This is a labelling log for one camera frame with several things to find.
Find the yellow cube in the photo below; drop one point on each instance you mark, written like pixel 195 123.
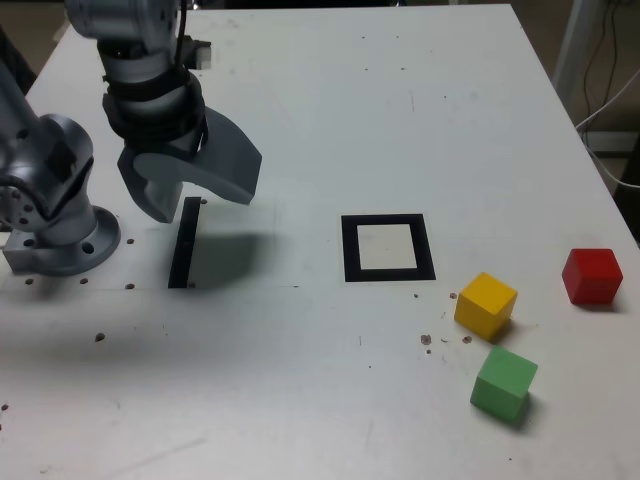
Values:
pixel 482 307

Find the black tape square outline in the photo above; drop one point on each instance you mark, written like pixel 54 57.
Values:
pixel 390 276

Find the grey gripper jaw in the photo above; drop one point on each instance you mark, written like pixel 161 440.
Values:
pixel 157 202
pixel 227 160

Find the red cube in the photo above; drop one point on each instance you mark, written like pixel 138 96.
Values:
pixel 592 277

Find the white frame post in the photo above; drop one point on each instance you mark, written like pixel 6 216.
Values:
pixel 572 50

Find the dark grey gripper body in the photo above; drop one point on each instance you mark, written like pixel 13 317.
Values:
pixel 185 146

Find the black tape strip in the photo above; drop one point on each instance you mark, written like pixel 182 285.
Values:
pixel 184 245

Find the green cube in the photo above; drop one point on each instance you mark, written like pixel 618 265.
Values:
pixel 500 387

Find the small wrist camera box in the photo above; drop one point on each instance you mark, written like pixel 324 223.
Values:
pixel 202 52

